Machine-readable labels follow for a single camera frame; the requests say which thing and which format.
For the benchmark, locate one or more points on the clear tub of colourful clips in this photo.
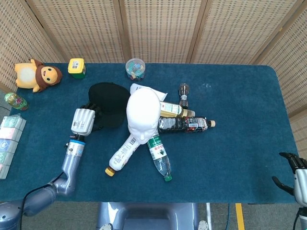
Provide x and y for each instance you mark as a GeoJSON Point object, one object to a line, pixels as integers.
{"type": "Point", "coordinates": [135, 69]}

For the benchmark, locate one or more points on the dark coffee bottle beige cap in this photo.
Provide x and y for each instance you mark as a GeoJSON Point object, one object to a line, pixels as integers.
{"type": "Point", "coordinates": [180, 124]}

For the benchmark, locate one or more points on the white paper sheet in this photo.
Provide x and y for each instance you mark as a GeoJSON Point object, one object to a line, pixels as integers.
{"type": "Point", "coordinates": [160, 94]}

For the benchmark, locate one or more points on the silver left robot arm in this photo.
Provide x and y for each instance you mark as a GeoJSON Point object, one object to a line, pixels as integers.
{"type": "Point", "coordinates": [70, 163]}

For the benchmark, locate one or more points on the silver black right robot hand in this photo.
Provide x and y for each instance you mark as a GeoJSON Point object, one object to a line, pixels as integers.
{"type": "Point", "coordinates": [301, 182]}

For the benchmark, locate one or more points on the clear water bottle green cap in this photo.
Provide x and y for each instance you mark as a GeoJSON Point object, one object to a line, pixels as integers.
{"type": "Point", "coordinates": [159, 155]}

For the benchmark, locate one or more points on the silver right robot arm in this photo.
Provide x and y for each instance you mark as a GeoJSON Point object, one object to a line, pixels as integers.
{"type": "Point", "coordinates": [302, 218]}

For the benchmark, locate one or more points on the black baseball cap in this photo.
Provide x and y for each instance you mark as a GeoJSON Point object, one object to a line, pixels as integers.
{"type": "Point", "coordinates": [110, 100]}

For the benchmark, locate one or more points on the grey table leg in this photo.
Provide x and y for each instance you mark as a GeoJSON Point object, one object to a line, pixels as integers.
{"type": "Point", "coordinates": [208, 215]}

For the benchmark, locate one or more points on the yellow tea bottle green label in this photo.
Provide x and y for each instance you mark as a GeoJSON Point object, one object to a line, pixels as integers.
{"type": "Point", "coordinates": [172, 109]}

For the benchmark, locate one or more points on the woven bamboo folding screen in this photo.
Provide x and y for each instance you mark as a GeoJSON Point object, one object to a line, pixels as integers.
{"type": "Point", "coordinates": [163, 28]}

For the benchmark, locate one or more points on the blue table cloth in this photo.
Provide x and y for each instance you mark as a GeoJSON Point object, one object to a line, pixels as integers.
{"type": "Point", "coordinates": [239, 143]}

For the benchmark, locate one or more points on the white label bottle yellow cap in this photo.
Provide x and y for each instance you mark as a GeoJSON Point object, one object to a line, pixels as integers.
{"type": "Point", "coordinates": [122, 155]}

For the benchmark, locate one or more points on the white foam mannequin head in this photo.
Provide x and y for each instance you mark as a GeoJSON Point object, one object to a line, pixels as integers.
{"type": "Point", "coordinates": [142, 112]}

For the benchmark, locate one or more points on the wrapped tissue pack bundle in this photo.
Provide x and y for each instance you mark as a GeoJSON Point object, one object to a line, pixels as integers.
{"type": "Point", "coordinates": [8, 143]}

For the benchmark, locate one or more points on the grey blue robot torso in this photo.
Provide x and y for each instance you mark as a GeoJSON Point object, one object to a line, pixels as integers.
{"type": "Point", "coordinates": [148, 215]}

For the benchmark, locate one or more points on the green container yellow lid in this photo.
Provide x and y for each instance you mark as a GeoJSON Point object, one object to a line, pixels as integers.
{"type": "Point", "coordinates": [76, 68]}

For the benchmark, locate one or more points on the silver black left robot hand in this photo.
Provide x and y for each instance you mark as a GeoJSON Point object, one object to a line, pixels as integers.
{"type": "Point", "coordinates": [82, 122]}

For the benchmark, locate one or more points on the brown yellow plush monkey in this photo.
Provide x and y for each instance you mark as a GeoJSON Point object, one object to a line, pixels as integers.
{"type": "Point", "coordinates": [36, 75]}

